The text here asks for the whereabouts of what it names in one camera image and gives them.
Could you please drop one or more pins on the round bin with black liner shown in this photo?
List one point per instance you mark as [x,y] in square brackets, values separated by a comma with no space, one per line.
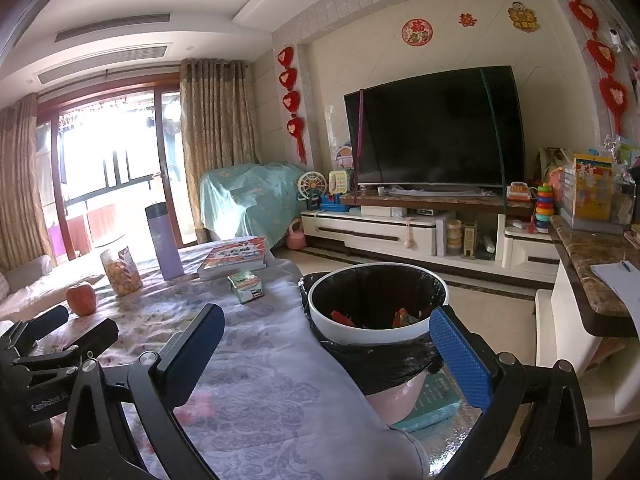
[340,329]

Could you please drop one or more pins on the ceiling air vent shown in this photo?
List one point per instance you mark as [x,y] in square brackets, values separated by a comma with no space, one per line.
[112,27]
[102,65]

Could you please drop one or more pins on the orange red wrapper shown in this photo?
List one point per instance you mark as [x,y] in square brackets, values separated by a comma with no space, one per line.
[404,318]

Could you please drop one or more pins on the cartoon house shaped card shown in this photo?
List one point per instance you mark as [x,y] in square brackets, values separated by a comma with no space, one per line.
[345,157]

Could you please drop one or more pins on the teal flat box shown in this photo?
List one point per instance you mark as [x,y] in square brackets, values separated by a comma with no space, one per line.
[430,405]

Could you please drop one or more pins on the teal covered armchair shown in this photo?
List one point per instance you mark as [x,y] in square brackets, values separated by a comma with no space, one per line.
[245,200]

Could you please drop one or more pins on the orange cover book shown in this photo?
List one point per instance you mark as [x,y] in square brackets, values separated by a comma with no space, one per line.
[232,257]

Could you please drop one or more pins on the ferris wheel toy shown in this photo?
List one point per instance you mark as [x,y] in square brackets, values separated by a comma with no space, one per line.
[310,187]

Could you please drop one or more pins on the beige curtain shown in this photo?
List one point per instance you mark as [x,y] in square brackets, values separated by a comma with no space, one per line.
[215,135]
[22,185]

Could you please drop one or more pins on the white television cabinet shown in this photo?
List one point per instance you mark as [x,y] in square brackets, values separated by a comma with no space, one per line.
[380,232]

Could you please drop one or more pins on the white paper sheet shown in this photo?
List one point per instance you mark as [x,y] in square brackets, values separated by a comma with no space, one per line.
[617,287]

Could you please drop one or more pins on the orange white toy register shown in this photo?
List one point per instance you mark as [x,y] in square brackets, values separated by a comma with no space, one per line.
[518,193]

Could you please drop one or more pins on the balcony glass door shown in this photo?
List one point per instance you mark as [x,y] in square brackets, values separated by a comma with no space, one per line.
[115,160]

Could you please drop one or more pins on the black flat television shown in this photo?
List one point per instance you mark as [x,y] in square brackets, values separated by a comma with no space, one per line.
[435,127]

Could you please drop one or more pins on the yellow printed box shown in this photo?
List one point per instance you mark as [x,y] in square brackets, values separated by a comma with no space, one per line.
[592,187]

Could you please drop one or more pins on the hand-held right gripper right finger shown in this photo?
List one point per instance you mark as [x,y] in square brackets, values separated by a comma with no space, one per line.
[460,360]

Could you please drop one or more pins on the red apple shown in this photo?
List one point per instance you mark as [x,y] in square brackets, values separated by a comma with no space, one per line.
[82,300]

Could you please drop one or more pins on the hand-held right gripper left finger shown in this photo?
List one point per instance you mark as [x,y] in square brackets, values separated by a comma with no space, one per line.
[192,355]

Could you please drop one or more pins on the purple thermos bottle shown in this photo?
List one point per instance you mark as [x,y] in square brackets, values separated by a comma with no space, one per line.
[166,245]

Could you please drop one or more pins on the stacked round containers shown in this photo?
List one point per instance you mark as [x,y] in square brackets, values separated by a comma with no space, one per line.
[453,237]

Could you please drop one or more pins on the green carton box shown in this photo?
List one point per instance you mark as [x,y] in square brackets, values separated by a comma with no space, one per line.
[246,287]

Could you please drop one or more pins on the blue plastic toy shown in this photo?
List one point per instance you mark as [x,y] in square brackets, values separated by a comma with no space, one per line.
[334,203]

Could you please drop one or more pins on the small red wall decal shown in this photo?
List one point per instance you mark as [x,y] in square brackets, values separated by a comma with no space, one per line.
[467,19]

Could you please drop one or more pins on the red snack packet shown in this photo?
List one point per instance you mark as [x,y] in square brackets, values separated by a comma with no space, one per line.
[342,318]

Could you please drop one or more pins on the clear plastic container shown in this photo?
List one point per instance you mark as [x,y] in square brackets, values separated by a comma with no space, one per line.
[566,192]

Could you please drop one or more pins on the white security camera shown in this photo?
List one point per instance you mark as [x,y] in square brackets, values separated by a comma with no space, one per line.
[616,36]

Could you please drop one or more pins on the bag of round snacks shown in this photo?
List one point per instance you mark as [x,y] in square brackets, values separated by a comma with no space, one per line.
[122,272]

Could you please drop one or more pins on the round red wall decal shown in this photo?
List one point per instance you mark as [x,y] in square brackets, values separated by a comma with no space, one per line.
[417,32]

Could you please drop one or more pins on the white shopping bag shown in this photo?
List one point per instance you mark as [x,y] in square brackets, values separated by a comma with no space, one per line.
[550,159]

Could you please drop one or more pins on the yellow toy telephone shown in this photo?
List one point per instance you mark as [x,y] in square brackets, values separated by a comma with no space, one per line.
[338,181]

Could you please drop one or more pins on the pink hanging brush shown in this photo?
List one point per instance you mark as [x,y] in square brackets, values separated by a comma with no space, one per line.
[409,237]

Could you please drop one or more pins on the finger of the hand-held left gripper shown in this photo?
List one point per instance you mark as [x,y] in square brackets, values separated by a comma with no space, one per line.
[95,335]
[47,322]

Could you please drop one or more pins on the pink kettlebell toy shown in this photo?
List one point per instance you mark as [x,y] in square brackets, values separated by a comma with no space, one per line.
[296,237]

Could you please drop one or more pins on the pale fabric sofa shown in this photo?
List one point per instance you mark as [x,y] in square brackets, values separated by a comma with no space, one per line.
[30,285]

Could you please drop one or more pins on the gold figure wall decal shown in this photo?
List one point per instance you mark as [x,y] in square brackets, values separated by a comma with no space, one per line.
[523,17]

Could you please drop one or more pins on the marble top side cabinet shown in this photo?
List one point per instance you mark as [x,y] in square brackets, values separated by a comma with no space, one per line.
[580,260]

